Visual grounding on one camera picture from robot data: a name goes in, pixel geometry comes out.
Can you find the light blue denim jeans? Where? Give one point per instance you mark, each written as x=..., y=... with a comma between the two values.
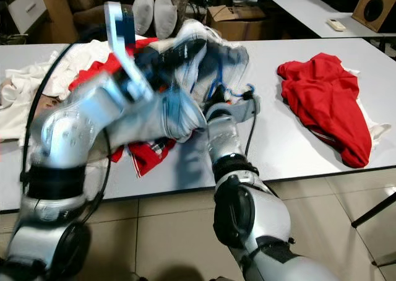
x=179, y=117

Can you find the red garment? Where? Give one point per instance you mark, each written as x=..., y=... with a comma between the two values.
x=151, y=157
x=322, y=101

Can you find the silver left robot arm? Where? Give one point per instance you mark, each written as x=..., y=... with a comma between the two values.
x=68, y=138

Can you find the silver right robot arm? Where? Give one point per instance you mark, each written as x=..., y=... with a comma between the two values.
x=223, y=142

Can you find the grey cushion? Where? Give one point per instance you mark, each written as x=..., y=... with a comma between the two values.
x=168, y=15
x=143, y=12

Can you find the brown cardboard box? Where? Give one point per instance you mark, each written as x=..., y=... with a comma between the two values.
x=247, y=27

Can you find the brown leather armchair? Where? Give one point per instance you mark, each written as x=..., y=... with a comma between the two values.
x=99, y=2

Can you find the white garment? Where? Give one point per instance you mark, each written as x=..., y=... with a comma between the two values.
x=12, y=125
x=49, y=70

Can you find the beige pink garment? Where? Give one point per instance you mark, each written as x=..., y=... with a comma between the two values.
x=44, y=104

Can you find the white drawer cabinet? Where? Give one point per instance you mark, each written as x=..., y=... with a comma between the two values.
x=37, y=8

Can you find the white remote control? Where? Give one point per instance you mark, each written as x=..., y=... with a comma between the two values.
x=336, y=25

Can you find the wooden loudspeaker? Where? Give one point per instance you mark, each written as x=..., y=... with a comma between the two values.
x=374, y=8

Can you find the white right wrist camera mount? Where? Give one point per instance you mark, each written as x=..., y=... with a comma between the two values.
x=235, y=111

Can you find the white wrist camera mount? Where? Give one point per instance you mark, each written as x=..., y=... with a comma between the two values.
x=124, y=52
x=235, y=111

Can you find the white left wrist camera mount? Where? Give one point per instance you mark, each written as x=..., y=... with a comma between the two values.
x=124, y=52

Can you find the black table leg frame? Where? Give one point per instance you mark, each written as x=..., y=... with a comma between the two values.
x=374, y=210

